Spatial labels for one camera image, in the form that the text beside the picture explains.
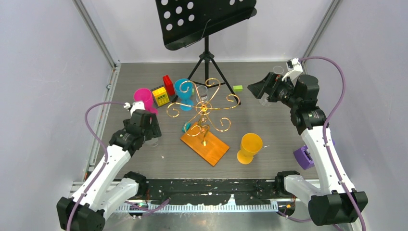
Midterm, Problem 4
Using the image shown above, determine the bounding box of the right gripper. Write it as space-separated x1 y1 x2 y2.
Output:
248 72 301 109

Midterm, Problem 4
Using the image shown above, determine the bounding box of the gold wine glass rack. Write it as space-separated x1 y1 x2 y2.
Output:
166 78 241 167

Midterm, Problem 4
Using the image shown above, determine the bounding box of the clear stemless wine glass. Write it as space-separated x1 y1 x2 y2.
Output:
144 138 159 147

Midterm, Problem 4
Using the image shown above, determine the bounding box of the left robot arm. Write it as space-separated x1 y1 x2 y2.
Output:
56 109 162 231

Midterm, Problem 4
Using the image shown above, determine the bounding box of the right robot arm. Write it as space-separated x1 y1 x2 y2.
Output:
247 72 368 226

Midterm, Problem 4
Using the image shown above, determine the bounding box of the tall clear flute glass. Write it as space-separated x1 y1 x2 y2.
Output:
259 65 284 107

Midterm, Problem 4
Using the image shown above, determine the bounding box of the small clear wine glass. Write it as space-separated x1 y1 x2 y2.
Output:
194 85 208 103

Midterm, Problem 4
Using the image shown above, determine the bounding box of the light green toy block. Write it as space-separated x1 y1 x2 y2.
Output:
233 85 243 92

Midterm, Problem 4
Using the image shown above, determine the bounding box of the pink plastic goblet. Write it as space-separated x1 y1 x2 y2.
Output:
133 88 158 114

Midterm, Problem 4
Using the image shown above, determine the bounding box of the yellow toy block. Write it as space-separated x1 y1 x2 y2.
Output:
152 87 169 107

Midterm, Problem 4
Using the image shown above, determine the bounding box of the teal toy block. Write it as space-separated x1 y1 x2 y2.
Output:
181 122 191 133

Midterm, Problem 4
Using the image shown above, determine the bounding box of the red toy block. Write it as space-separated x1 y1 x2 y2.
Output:
163 75 176 97

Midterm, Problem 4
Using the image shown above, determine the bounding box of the blue plastic goblet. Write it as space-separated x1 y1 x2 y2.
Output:
174 78 194 111

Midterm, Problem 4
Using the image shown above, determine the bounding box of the orange plastic goblet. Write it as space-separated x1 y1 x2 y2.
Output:
237 133 263 165

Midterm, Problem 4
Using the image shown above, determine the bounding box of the purple tape dispenser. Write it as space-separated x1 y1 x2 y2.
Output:
293 141 332 170

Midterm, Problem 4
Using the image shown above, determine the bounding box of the black music stand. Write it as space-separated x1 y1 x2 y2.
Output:
155 0 257 93

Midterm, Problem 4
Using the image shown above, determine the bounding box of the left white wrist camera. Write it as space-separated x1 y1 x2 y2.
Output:
123 101 145 116

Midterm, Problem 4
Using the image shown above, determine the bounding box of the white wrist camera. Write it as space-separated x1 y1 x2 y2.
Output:
123 101 145 116
281 58 303 81

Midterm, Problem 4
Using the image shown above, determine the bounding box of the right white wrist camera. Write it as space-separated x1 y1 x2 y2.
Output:
281 58 303 81

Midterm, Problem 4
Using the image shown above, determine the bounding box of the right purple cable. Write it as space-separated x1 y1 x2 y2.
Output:
277 56 367 231

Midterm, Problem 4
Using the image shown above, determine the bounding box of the purple cable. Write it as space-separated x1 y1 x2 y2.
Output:
277 56 367 231
66 102 171 231

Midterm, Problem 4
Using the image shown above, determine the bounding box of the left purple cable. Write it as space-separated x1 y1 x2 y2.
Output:
66 102 171 231

